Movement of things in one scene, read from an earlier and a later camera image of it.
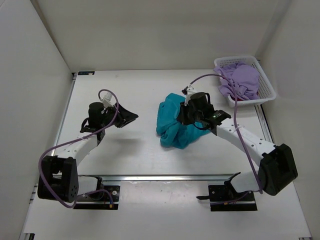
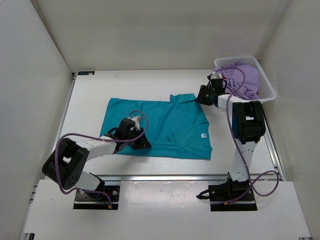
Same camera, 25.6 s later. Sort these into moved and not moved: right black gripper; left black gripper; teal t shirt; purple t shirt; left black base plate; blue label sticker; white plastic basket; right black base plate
Moved: right black gripper; left black gripper; teal t shirt
Not moved: right black base plate; left black base plate; purple t shirt; white plastic basket; blue label sticker
